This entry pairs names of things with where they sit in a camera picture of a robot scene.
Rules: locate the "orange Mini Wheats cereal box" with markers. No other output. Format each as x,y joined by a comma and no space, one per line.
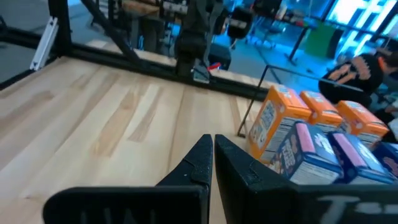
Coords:
323,112
360,121
273,124

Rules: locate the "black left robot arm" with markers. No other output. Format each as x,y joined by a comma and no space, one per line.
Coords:
194,43

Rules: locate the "small red object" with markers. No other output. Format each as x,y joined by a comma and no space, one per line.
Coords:
214,66

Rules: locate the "black metal rig frame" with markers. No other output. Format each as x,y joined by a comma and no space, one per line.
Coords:
59,28

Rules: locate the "person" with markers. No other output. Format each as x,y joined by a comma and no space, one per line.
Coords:
357,73

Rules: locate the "wooden background table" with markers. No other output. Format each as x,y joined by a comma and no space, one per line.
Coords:
140,7

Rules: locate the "white angle bracket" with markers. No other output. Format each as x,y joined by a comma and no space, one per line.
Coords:
43,43

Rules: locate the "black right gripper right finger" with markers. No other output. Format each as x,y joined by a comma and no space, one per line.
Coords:
280,205

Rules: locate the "blue Frosted Flakes cereal box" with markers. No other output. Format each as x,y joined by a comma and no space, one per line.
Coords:
388,158
308,155
357,158

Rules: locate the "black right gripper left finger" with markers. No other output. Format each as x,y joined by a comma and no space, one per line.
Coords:
140,205

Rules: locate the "green bin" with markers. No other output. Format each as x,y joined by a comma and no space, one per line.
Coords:
320,42

